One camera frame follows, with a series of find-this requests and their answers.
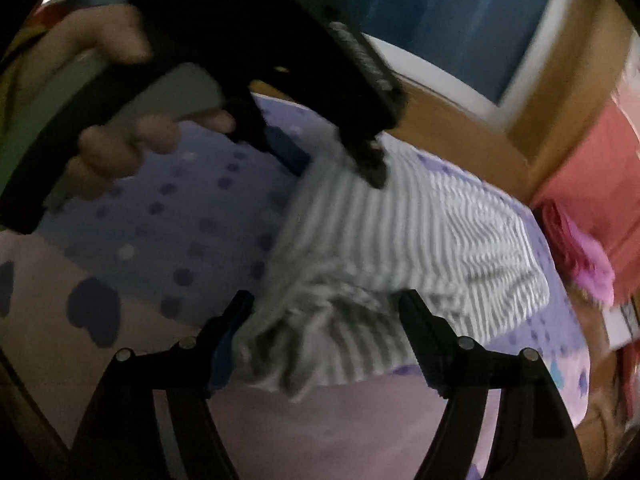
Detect person's left hand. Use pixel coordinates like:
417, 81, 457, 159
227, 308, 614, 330
27, 4, 236, 201

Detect magenta folded cloth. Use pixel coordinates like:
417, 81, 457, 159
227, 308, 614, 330
542, 199, 617, 306

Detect purple dotted heart bedsheet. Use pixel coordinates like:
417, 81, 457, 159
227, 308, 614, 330
0, 95, 601, 480

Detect grey white striped top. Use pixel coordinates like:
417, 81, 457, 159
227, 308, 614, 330
235, 132, 551, 403

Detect wooden bed headboard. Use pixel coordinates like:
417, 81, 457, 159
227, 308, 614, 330
250, 0, 640, 206

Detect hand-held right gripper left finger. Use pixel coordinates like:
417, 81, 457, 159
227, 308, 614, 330
70, 289, 256, 480

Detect pink curtain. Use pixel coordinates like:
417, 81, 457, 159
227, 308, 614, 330
530, 95, 640, 306

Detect white book stack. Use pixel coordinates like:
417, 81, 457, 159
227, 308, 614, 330
605, 302, 640, 351

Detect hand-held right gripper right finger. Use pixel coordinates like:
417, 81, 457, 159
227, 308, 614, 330
397, 287, 588, 480

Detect wooden bedside desk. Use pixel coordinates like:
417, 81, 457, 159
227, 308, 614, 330
567, 280, 640, 466

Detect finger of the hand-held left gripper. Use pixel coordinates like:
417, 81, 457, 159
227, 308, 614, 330
342, 130, 390, 191
227, 92, 308, 178

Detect white framed window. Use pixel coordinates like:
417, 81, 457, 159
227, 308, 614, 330
320, 0, 586, 136

